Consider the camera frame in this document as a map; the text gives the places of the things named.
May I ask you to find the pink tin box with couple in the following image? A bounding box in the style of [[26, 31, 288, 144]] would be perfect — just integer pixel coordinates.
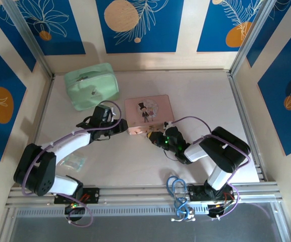
[[124, 94, 175, 137]]

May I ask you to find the left aluminium corner post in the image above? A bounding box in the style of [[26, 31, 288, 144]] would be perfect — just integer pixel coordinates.
[[2, 0, 55, 79]]

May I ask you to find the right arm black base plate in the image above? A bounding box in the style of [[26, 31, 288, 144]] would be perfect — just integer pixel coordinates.
[[187, 183, 237, 203]]

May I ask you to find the blue poster with white flower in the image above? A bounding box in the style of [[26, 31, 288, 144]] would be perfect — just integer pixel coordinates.
[[16, 0, 87, 56]]

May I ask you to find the blue poster with peach circle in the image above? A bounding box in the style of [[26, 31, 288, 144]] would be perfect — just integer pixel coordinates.
[[95, 0, 185, 54]]

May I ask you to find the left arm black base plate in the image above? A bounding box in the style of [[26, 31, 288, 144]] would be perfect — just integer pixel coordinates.
[[53, 187, 101, 205]]

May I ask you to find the blue coiled cable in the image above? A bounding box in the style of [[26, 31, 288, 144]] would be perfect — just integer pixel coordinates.
[[166, 175, 195, 223]]

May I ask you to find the blue poster with orange fruit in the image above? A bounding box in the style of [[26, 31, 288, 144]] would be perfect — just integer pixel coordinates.
[[196, 0, 265, 53]]

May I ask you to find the mint green zip pouch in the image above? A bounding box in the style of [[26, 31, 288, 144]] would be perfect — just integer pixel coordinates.
[[64, 62, 121, 112]]

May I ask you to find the right black controller board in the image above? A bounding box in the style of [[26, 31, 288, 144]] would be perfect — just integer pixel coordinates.
[[207, 203, 227, 218]]

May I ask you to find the blue poster with orange oval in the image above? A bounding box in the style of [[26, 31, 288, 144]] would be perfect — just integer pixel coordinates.
[[0, 36, 28, 162]]

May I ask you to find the aluminium front rail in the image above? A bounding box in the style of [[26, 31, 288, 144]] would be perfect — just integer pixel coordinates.
[[5, 181, 283, 209]]

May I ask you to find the left black controller board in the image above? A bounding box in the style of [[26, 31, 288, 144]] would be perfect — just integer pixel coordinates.
[[64, 203, 87, 217]]

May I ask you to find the clear plastic packet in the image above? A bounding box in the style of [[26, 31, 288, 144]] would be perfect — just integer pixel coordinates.
[[58, 154, 88, 173]]

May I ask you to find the black controller board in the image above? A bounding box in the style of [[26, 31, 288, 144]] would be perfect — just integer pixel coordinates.
[[207, 203, 227, 218], [64, 203, 87, 217]]

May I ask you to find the right aluminium corner post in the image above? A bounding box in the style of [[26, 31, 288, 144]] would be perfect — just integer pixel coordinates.
[[229, 0, 280, 77]]

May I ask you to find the aluminium corner post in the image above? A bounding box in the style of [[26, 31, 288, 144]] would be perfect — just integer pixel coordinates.
[[2, 0, 55, 79], [229, 0, 280, 77]]

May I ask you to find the perforated grey cable duct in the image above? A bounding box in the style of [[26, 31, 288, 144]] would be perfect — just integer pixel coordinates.
[[13, 206, 211, 218]]

